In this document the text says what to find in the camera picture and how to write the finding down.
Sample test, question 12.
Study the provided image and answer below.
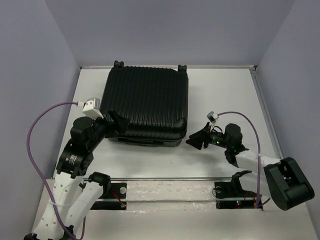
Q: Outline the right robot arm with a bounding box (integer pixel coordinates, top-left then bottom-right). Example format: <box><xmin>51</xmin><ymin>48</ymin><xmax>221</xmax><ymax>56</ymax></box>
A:
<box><xmin>186</xmin><ymin>123</ymin><xmax>315</xmax><ymax>211</ymax></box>

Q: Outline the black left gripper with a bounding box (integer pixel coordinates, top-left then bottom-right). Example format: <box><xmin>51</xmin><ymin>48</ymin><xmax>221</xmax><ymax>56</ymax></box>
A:
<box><xmin>89</xmin><ymin>108</ymin><xmax>131</xmax><ymax>149</ymax></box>

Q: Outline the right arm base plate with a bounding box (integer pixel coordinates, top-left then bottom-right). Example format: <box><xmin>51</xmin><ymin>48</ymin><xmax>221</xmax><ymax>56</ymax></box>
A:
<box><xmin>211</xmin><ymin>181</ymin><xmax>257</xmax><ymax>210</ymax></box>

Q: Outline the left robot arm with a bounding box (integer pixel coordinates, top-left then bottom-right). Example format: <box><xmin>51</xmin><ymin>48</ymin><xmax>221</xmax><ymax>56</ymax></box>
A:
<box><xmin>24</xmin><ymin>110</ymin><xmax>129</xmax><ymax>240</ymax></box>

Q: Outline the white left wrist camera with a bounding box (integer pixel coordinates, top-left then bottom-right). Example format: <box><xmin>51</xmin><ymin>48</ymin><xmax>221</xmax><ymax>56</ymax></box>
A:
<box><xmin>82</xmin><ymin>97</ymin><xmax>104</xmax><ymax>120</ymax></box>

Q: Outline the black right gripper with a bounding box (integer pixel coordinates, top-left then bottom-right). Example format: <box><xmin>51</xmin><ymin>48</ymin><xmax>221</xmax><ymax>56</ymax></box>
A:
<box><xmin>185</xmin><ymin>121</ymin><xmax>230</xmax><ymax>150</ymax></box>

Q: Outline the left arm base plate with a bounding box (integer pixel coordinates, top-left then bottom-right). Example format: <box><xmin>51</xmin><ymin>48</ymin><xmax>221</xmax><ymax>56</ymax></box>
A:
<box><xmin>91</xmin><ymin>182</ymin><xmax>127</xmax><ymax>211</ymax></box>

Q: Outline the black hard-shell suitcase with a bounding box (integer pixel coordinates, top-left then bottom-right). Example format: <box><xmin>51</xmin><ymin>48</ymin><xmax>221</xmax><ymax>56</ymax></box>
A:
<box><xmin>100</xmin><ymin>60</ymin><xmax>189</xmax><ymax>147</ymax></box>

